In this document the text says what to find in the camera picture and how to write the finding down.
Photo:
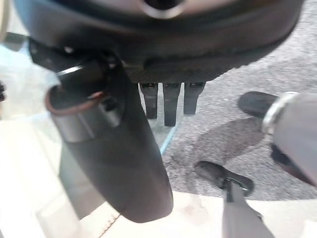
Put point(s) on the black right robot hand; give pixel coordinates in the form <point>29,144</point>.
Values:
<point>153,44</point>

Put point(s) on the dark robot foot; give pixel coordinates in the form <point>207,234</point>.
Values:
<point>255,102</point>
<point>218,173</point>

